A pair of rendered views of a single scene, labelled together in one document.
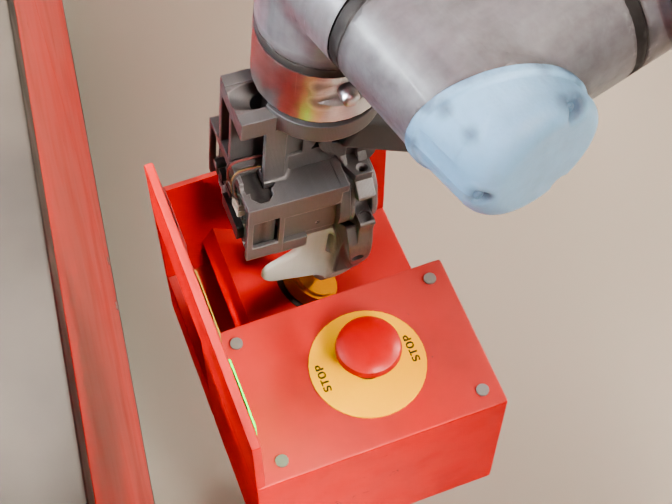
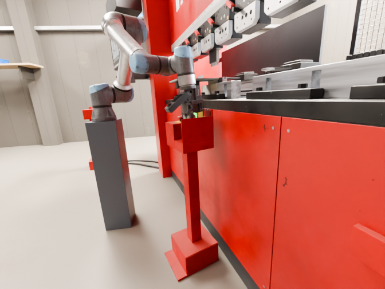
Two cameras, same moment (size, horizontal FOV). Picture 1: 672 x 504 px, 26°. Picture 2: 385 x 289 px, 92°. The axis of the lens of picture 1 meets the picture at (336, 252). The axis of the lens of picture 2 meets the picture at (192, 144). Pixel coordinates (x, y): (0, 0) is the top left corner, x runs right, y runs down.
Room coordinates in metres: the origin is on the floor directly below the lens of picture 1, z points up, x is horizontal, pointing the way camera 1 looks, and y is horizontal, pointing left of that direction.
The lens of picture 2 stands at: (1.32, -0.08, 0.90)
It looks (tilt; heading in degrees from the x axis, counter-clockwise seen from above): 15 degrees down; 173
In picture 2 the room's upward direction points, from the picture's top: 3 degrees counter-clockwise
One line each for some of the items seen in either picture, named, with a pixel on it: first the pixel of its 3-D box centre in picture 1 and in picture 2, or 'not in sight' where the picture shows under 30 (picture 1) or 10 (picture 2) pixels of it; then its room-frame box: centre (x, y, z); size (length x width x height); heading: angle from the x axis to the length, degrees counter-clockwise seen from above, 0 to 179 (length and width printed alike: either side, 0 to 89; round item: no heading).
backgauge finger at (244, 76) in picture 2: not in sight; (236, 77); (0.04, 0.39, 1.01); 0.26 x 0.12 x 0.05; 103
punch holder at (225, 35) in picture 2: not in sight; (228, 24); (0.23, 0.27, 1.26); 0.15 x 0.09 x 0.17; 13
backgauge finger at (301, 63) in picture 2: not in sight; (286, 67); (0.44, 0.48, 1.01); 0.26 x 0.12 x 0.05; 103
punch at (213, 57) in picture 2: not in sight; (213, 58); (0.06, 0.23, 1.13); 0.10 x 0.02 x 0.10; 13
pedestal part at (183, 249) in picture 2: not in sight; (190, 248); (0.44, -0.02, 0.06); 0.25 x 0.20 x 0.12; 111
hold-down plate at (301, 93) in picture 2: not in sight; (277, 94); (0.66, 0.32, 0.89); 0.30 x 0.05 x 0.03; 13
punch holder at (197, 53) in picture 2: not in sight; (199, 45); (-0.16, 0.18, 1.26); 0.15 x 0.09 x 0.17; 13
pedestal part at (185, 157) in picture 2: not in sight; (192, 195); (0.43, 0.01, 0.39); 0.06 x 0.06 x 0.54; 21
